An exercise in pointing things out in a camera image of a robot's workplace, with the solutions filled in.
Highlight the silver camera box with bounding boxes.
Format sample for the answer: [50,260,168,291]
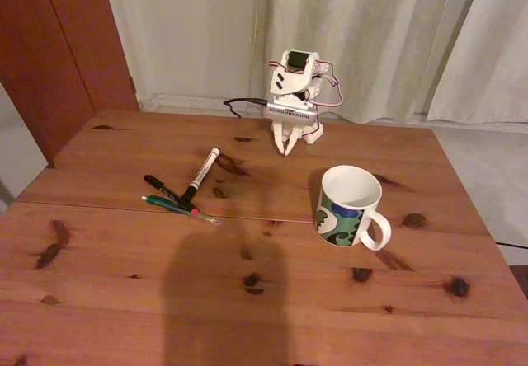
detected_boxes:
[262,98,318,124]

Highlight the brown wooden cabinet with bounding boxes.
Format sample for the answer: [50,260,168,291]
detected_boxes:
[0,0,139,165]

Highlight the black camera cable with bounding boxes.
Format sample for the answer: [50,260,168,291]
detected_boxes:
[224,97,269,119]

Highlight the black pen with red end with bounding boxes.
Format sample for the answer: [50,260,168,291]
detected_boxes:
[143,174,199,218]

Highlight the dark brown furniture piece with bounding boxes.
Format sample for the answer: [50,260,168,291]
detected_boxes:
[507,264,528,301]

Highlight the white marker with black cap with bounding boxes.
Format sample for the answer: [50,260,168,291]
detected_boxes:
[180,147,222,203]

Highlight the green clear pen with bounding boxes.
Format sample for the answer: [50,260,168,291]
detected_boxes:
[141,195,223,226]

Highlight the white curtain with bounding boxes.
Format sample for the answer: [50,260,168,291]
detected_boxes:
[424,0,528,126]
[247,0,483,126]

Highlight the white mug with green pattern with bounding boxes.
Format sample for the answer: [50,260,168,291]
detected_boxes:
[313,164,393,252]

